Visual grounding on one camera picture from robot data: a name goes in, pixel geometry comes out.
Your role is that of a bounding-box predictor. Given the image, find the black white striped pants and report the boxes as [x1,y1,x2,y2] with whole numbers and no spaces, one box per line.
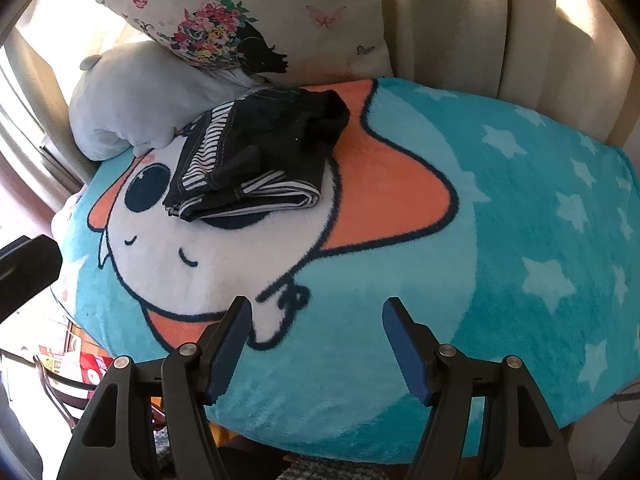
[163,88,350,222]

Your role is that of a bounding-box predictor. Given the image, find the red printed box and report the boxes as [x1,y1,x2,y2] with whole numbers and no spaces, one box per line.
[38,322,114,386]

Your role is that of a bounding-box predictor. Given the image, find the dark wooden chair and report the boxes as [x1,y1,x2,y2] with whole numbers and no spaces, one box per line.
[32,356,96,430]

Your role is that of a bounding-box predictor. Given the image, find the grey plush pillow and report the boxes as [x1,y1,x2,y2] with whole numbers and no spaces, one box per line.
[68,41,267,162]

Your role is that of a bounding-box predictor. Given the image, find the teal cartoon fleece blanket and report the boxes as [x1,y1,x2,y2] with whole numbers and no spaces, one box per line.
[53,79,639,464]

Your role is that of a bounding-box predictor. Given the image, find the cream floral throw pillow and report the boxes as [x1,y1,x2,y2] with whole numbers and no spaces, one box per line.
[96,0,392,86]

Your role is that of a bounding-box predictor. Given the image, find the beige sofa backrest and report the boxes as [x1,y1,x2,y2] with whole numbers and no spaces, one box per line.
[2,0,639,190]

